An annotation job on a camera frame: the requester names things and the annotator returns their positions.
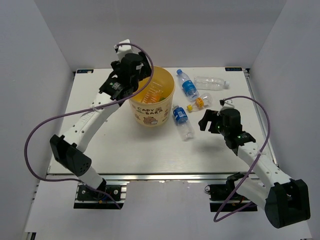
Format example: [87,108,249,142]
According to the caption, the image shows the orange plastic bottle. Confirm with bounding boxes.
[146,92,162,104]

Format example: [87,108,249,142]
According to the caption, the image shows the clear bottle white label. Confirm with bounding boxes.
[140,82,163,104]

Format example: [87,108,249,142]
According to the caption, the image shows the right blue corner sticker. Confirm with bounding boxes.
[224,67,243,72]

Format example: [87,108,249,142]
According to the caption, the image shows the aluminium table front rail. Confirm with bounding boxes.
[47,172,251,183]

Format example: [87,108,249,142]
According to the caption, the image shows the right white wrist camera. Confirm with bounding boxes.
[219,99,235,111]

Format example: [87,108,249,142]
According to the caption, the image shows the clear plastic bottle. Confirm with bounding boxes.
[194,76,230,91]

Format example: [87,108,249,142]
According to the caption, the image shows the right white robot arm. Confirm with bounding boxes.
[198,108,311,229]

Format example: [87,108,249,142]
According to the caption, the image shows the small bottle yellow cap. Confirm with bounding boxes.
[186,93,213,113]

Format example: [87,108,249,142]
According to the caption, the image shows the blue label bottle white cap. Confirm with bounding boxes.
[172,104,195,141]

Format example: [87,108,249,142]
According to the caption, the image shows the blue corner sticker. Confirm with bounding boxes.
[76,69,94,74]
[224,67,243,72]

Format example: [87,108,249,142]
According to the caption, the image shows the yellow capybara plastic bin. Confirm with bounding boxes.
[129,66,176,127]

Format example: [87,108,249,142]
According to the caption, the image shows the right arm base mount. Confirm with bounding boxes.
[204,172,261,213]

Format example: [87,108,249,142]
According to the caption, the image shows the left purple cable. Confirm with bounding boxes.
[24,42,155,182]

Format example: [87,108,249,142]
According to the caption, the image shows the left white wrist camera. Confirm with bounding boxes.
[114,45,133,61]

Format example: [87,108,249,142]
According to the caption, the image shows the blue label water bottle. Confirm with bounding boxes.
[176,69,200,102]

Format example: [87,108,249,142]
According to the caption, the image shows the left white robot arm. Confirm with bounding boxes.
[49,51,152,200]

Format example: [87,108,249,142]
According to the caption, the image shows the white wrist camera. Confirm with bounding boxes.
[219,99,235,111]
[114,45,133,61]

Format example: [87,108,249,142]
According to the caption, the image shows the left blue corner sticker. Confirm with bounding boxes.
[76,69,94,74]

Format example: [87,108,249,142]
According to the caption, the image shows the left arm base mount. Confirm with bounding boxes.
[73,180,128,210]

